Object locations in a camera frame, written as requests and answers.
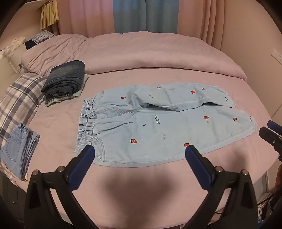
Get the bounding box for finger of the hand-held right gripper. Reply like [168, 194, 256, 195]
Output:
[267, 120, 282, 135]
[259, 126, 282, 154]

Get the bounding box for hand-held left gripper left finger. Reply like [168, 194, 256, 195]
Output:
[24, 144, 98, 229]

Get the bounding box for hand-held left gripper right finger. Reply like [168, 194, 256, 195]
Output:
[183, 145, 258, 229]

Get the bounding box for light blue strawberry print pants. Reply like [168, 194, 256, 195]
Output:
[74, 82, 257, 168]

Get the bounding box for pink bed sheet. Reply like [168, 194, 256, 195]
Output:
[13, 73, 276, 229]

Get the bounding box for folded light blue jeans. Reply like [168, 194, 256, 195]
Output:
[0, 122, 41, 182]

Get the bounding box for folded light green cloth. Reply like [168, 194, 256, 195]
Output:
[44, 74, 89, 107]

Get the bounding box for folded dark blue jeans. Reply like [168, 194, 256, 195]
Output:
[41, 60, 85, 97]

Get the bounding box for large plaid pillow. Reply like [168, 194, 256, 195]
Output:
[0, 73, 48, 141]

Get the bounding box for pink duvet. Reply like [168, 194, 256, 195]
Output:
[21, 31, 247, 82]

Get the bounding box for white cushion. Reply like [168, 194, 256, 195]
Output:
[5, 45, 27, 73]

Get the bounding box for pink curtain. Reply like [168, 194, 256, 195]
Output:
[58, 0, 115, 38]
[176, 0, 225, 50]

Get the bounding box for dark blue cloth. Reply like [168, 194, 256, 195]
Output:
[24, 40, 37, 51]

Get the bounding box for small plaid pillow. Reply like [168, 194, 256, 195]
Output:
[24, 31, 55, 43]

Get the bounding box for white plush toy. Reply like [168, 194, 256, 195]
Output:
[0, 36, 27, 60]

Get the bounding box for blue curtain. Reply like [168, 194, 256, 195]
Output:
[113, 0, 179, 34]

